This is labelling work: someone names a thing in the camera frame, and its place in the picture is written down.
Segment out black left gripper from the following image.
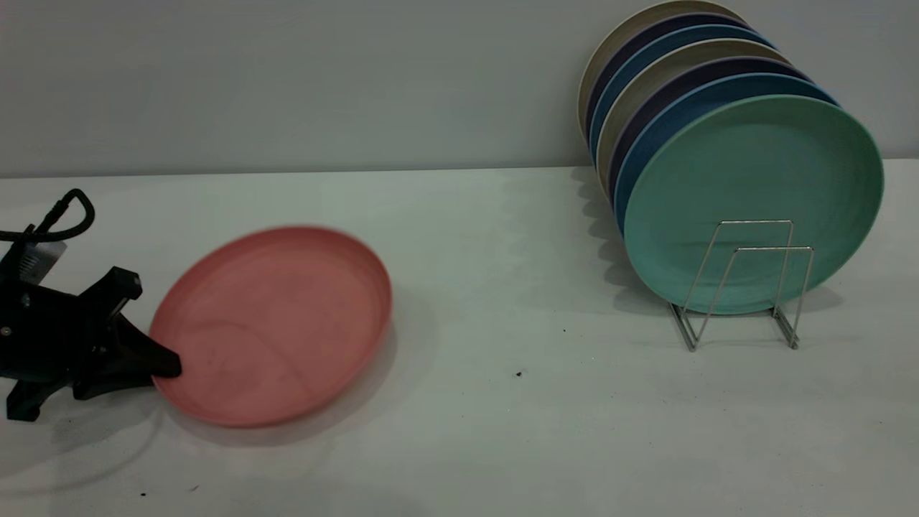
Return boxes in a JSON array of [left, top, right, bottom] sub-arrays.
[[0, 267, 182, 421]]

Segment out pink round plate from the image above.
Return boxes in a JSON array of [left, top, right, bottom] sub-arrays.
[[149, 226, 393, 429]]

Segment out blue round plate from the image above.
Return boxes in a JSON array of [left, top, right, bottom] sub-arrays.
[[614, 73, 839, 234], [589, 25, 773, 162]]

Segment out beige round plate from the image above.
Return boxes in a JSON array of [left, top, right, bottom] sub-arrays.
[[577, 0, 747, 137], [596, 39, 790, 180]]

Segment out dark purple round plate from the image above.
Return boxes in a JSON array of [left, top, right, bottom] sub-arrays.
[[583, 13, 751, 137], [607, 57, 812, 202]]

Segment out green round plate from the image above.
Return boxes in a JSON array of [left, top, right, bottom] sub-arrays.
[[623, 96, 885, 316]]

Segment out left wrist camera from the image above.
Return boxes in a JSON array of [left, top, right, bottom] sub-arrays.
[[0, 241, 67, 289]]

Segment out black braided camera cable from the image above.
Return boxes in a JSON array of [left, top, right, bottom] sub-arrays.
[[0, 188, 96, 243]]

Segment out silver wire plate rack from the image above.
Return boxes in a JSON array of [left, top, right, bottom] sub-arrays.
[[668, 220, 816, 353]]

